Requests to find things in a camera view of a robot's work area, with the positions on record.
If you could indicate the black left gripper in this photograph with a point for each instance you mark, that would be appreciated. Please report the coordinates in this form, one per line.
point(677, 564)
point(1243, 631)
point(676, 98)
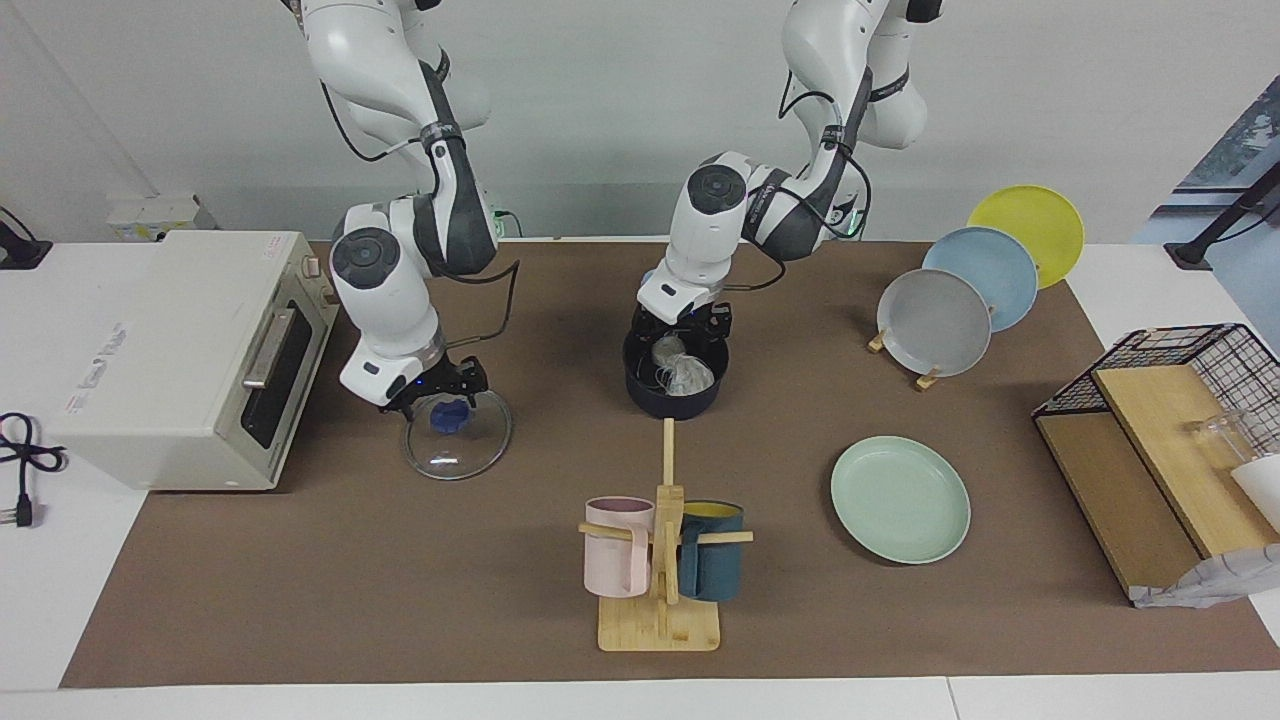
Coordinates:
point(690, 318)

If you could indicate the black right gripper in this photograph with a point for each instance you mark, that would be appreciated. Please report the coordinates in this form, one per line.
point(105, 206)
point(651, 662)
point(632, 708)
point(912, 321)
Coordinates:
point(435, 378)

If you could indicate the vermicelli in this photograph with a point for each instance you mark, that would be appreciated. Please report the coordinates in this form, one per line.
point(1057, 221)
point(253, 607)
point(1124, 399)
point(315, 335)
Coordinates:
point(688, 375)

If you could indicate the glass lid with blue knob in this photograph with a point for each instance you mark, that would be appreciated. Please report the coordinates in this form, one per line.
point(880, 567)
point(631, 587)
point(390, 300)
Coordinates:
point(460, 455)

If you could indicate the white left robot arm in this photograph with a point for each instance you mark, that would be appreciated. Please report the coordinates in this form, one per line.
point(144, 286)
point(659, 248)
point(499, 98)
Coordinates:
point(715, 220)

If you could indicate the grey plate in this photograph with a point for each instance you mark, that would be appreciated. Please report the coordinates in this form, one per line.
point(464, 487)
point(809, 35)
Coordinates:
point(930, 325)

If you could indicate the wooden plate rack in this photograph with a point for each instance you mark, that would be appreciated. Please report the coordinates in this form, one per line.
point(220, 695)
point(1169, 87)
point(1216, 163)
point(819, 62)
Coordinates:
point(928, 379)

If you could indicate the mint green plate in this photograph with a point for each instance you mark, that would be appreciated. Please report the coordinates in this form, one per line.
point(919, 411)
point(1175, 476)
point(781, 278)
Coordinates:
point(900, 500)

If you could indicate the light blue plate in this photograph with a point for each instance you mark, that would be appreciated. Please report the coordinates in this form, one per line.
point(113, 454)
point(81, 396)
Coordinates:
point(1000, 275)

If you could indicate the yellow plate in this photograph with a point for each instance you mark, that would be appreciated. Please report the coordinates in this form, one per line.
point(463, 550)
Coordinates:
point(1040, 225)

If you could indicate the brown table mat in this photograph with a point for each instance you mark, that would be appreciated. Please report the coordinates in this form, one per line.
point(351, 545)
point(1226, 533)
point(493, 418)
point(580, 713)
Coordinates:
point(450, 560)

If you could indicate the teal mug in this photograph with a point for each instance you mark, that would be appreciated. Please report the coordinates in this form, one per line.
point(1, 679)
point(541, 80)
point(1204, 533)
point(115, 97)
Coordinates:
point(712, 570)

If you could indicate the pink mug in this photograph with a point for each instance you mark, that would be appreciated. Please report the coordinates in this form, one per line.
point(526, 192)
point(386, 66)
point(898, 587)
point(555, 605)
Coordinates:
point(612, 565)

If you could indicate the white toaster oven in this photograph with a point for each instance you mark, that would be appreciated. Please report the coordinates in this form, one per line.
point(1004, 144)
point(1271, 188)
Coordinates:
point(160, 380)

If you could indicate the wooden mug tree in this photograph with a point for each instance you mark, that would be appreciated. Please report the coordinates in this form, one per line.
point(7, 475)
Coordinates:
point(660, 625)

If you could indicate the brown wooden board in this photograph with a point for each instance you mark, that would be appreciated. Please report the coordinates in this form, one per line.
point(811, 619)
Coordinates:
point(1110, 490)

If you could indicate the light bamboo board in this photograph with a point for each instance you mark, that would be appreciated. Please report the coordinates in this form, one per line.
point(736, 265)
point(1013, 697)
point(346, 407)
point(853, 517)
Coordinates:
point(1170, 440)

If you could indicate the clear glass cup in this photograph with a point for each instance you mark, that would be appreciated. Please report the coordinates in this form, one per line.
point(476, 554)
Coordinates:
point(1222, 440)

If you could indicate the black stand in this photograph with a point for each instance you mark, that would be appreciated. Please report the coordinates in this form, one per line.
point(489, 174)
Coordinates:
point(1225, 215)

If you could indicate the grey patterned cloth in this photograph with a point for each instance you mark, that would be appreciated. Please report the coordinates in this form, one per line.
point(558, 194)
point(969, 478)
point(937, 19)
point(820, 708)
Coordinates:
point(1220, 580)

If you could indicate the white cup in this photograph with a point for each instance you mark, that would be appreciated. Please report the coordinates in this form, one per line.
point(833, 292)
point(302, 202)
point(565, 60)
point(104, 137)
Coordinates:
point(1262, 490)

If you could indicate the white wall box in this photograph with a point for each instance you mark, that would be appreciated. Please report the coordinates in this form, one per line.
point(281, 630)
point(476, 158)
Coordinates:
point(150, 212)

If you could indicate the black clamp mount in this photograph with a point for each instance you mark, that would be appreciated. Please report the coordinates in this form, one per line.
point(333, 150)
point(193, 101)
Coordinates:
point(18, 252)

